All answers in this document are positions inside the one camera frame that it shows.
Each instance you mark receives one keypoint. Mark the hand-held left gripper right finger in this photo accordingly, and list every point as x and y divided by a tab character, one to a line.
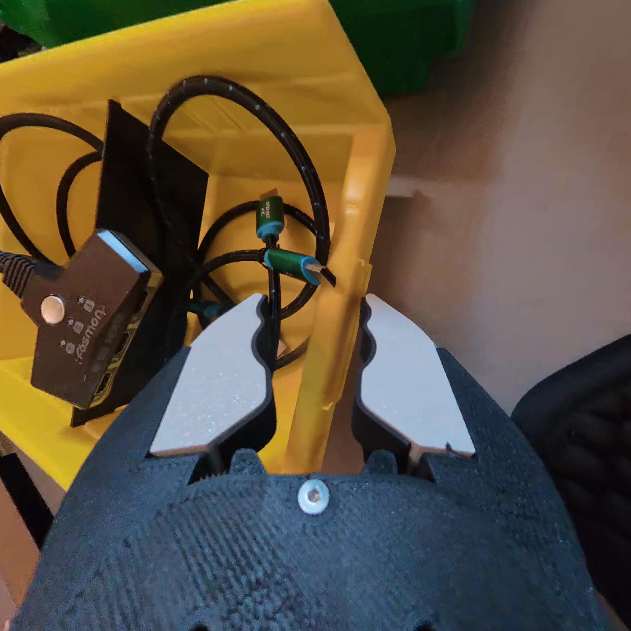
409	394

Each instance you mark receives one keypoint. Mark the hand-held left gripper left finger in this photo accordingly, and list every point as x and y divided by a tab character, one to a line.
217	394

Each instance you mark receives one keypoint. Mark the silver hdmi port hub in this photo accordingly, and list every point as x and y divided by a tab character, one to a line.
74	340

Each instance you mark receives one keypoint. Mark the green plastic bin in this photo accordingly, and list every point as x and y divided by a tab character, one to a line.
404	44

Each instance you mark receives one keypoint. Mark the yellow plastic bin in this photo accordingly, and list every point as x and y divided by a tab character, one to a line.
276	49

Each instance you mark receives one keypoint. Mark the black divider card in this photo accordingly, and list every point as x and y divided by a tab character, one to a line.
128	197

